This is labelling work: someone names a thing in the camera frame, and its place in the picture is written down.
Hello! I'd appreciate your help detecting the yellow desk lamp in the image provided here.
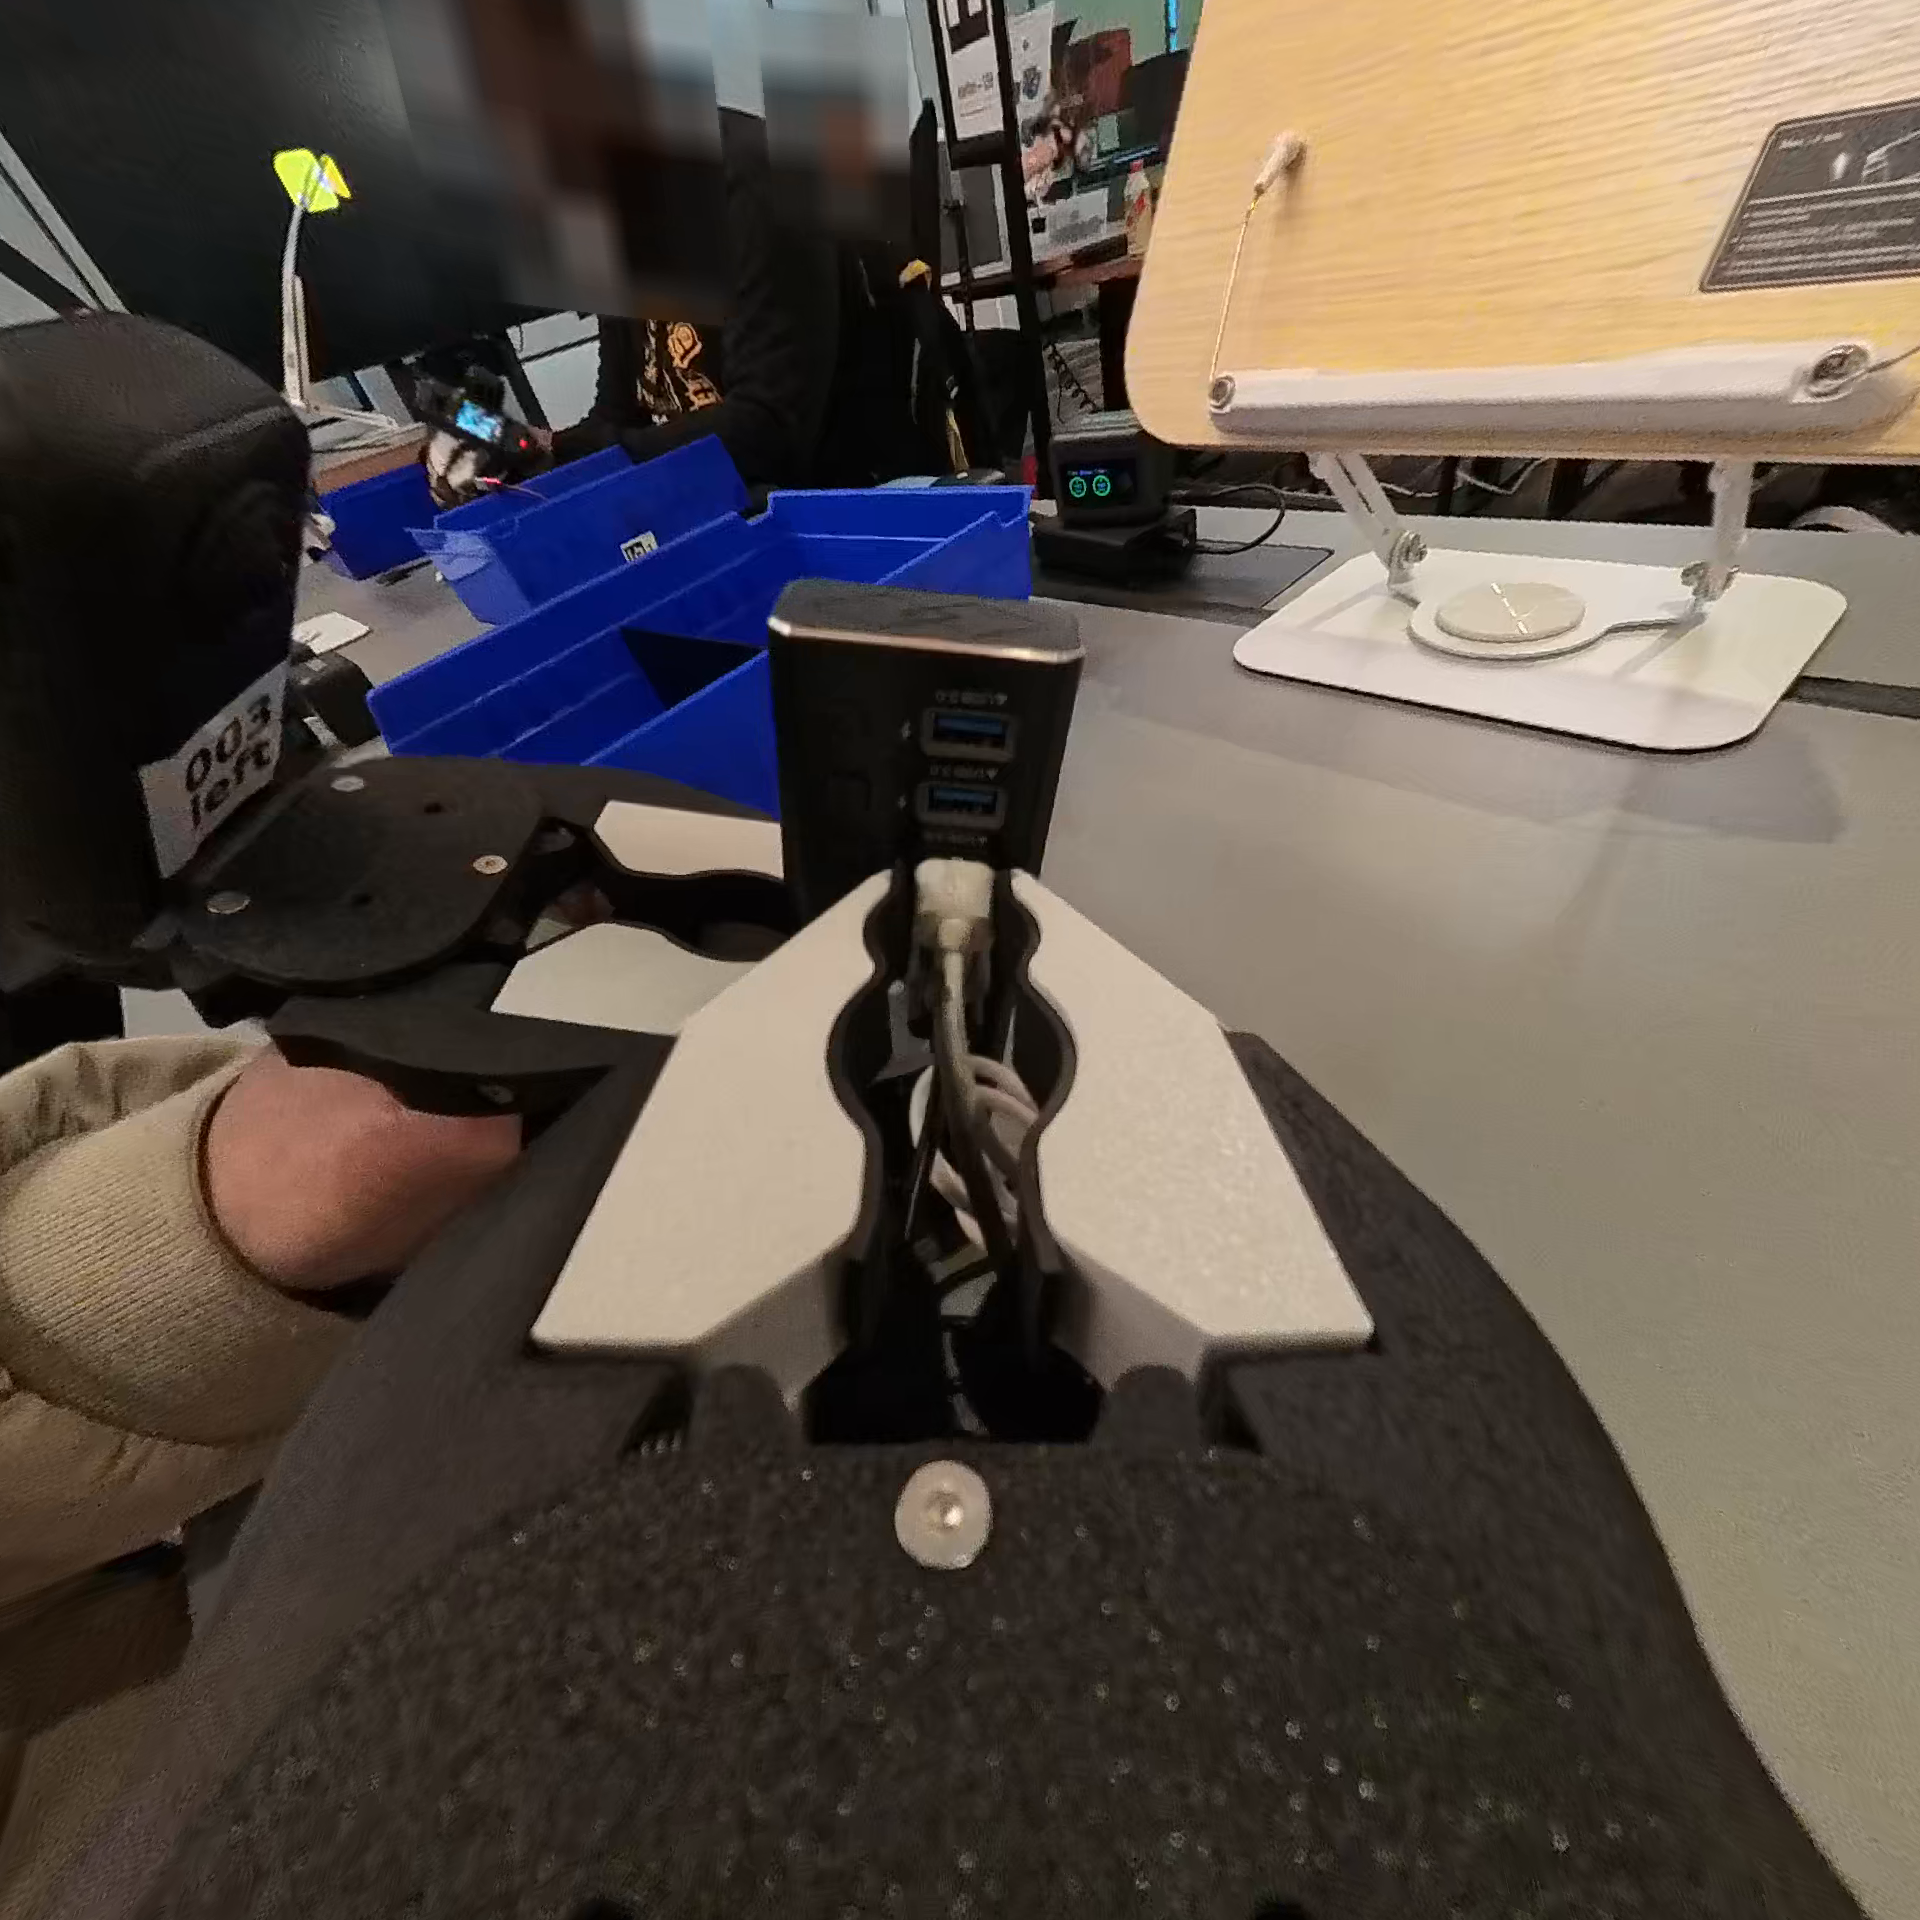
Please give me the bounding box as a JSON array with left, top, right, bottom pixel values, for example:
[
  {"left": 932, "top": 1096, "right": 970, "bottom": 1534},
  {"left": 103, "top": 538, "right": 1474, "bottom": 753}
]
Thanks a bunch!
[{"left": 269, "top": 144, "right": 405, "bottom": 434}]

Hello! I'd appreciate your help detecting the black charger cable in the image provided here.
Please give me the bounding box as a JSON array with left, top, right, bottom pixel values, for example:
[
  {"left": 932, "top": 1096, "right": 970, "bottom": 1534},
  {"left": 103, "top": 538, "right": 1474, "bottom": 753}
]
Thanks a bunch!
[{"left": 1183, "top": 480, "right": 1296, "bottom": 561}]

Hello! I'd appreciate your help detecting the person's left hand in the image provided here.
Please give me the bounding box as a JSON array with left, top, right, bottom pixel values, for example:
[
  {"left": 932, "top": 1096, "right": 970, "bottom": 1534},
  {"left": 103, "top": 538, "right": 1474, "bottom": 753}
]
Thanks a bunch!
[{"left": 200, "top": 1042, "right": 529, "bottom": 1296}]

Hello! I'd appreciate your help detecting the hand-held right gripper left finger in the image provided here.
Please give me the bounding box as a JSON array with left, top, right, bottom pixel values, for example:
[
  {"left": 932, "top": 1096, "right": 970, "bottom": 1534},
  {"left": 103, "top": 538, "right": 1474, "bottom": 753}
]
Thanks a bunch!
[{"left": 533, "top": 870, "right": 909, "bottom": 1392}]

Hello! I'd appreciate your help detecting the black white marker sign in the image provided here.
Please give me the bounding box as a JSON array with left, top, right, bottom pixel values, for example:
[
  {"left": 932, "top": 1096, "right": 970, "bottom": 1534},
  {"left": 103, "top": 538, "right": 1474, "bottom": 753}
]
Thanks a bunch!
[{"left": 920, "top": 0, "right": 1055, "bottom": 170}]

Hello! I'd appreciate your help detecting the black USB hub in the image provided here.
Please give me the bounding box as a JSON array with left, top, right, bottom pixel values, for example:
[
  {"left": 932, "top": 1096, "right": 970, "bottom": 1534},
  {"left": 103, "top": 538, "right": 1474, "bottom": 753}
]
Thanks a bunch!
[{"left": 765, "top": 579, "right": 1086, "bottom": 1086}]

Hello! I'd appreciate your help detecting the black desk mat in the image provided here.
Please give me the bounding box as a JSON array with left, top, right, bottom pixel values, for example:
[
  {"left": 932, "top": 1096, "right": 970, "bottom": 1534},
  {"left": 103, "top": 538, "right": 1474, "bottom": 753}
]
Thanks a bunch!
[{"left": 1036, "top": 538, "right": 1338, "bottom": 619}]

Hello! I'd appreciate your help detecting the white USB cable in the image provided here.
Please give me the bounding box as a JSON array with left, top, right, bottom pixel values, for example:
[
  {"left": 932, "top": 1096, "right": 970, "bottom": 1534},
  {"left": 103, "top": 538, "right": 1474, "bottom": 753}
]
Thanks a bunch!
[{"left": 903, "top": 858, "right": 1052, "bottom": 1268}]

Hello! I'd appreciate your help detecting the person's left forearm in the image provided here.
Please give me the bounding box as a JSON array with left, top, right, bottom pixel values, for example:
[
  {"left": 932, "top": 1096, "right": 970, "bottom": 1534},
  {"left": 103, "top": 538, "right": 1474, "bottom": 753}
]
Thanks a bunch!
[{"left": 0, "top": 1035, "right": 399, "bottom": 1630}]

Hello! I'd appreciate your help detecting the black bin divider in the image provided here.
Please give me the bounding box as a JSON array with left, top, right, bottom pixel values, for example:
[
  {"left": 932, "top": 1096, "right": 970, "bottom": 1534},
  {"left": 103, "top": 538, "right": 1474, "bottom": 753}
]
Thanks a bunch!
[{"left": 622, "top": 626, "right": 773, "bottom": 697}]

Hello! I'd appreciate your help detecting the wooden stand with white base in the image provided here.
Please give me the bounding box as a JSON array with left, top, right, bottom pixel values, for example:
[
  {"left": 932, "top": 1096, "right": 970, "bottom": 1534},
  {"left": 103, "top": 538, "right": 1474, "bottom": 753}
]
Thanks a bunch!
[{"left": 1121, "top": 0, "right": 1920, "bottom": 755}]

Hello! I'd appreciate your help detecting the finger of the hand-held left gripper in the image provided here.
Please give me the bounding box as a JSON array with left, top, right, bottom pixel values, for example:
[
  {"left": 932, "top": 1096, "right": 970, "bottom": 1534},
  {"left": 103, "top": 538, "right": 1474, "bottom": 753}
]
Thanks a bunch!
[
  {"left": 490, "top": 918, "right": 792, "bottom": 1040},
  {"left": 589, "top": 800, "right": 792, "bottom": 890}
]

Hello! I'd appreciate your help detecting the blue plastic bin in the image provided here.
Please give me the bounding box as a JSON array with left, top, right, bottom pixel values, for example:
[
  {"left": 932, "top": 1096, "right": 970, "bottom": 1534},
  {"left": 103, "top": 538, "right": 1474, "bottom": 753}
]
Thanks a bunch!
[
  {"left": 314, "top": 461, "right": 440, "bottom": 585},
  {"left": 362, "top": 488, "right": 1040, "bottom": 867}
]

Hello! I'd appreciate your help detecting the black power adapter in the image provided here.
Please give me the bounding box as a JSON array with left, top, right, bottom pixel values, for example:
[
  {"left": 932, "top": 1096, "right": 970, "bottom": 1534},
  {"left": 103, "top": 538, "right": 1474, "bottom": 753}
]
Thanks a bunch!
[{"left": 280, "top": 654, "right": 376, "bottom": 750}]

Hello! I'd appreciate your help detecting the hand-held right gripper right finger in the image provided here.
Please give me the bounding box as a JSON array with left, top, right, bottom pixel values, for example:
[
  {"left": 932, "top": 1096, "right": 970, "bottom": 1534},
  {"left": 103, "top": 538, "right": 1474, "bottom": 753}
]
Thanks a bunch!
[{"left": 997, "top": 870, "right": 1375, "bottom": 1392}]

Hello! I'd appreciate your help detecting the black charger with green display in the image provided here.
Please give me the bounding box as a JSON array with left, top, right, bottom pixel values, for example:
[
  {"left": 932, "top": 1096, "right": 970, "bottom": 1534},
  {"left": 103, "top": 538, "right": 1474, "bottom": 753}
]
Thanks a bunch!
[{"left": 1031, "top": 422, "right": 1204, "bottom": 587}]

